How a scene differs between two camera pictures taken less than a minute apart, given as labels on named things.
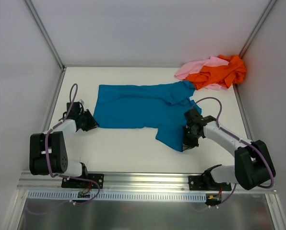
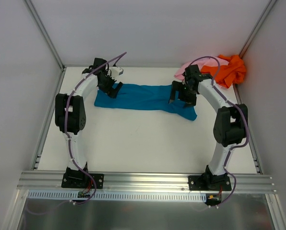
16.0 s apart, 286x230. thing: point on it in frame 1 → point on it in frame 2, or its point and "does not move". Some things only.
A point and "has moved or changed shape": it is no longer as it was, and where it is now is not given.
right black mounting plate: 203,183 does not move
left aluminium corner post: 45,34 does not move
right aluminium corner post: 268,9 does not move
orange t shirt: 225,75 does not move
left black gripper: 88,121 → 108,84
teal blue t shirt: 162,106 has moved or changed shape
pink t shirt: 186,68 does not move
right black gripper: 189,138 → 181,91
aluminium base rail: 119,181 does not move
